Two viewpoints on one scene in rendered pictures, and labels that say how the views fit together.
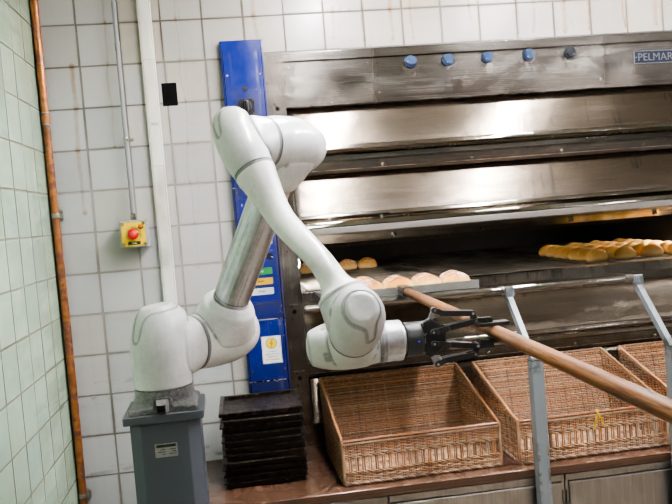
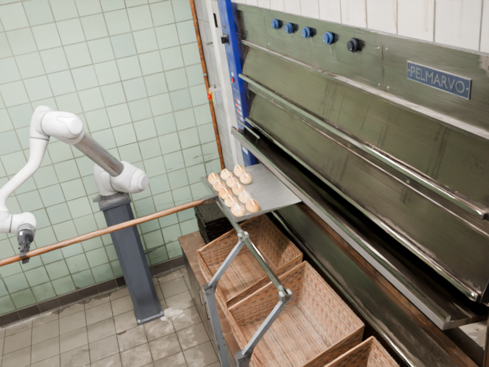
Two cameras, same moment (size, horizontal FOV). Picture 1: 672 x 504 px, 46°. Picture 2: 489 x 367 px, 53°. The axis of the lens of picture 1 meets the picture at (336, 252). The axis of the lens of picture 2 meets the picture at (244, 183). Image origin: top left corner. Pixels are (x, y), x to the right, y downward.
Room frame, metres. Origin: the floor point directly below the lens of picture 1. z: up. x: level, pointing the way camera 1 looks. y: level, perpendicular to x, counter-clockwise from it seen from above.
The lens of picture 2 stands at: (2.53, -2.53, 2.42)
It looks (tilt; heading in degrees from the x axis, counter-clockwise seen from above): 27 degrees down; 81
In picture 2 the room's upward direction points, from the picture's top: 9 degrees counter-clockwise
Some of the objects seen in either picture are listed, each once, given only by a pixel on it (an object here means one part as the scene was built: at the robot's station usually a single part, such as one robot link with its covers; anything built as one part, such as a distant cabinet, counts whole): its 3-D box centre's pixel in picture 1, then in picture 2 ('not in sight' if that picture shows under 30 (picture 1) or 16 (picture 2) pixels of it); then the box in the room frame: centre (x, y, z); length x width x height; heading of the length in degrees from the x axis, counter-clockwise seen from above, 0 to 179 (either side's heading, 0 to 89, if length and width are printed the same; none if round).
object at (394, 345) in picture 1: (391, 340); (25, 233); (1.72, -0.10, 1.19); 0.09 x 0.06 x 0.09; 7
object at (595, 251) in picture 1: (609, 248); not in sight; (3.68, -1.27, 1.21); 0.61 x 0.48 x 0.06; 7
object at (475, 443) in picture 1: (405, 418); (247, 262); (2.84, -0.20, 0.72); 0.56 x 0.49 x 0.28; 99
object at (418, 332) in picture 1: (424, 337); (25, 239); (1.73, -0.18, 1.19); 0.09 x 0.07 x 0.08; 97
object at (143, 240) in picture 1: (134, 233); (216, 95); (2.95, 0.74, 1.46); 0.10 x 0.07 x 0.10; 97
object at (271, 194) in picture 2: (392, 286); (249, 187); (2.92, -0.20, 1.19); 0.55 x 0.36 x 0.03; 97
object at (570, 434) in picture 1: (564, 400); (291, 328); (2.91, -0.80, 0.72); 0.56 x 0.49 x 0.28; 98
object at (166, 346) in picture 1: (163, 343); (108, 175); (2.13, 0.48, 1.17); 0.18 x 0.16 x 0.22; 138
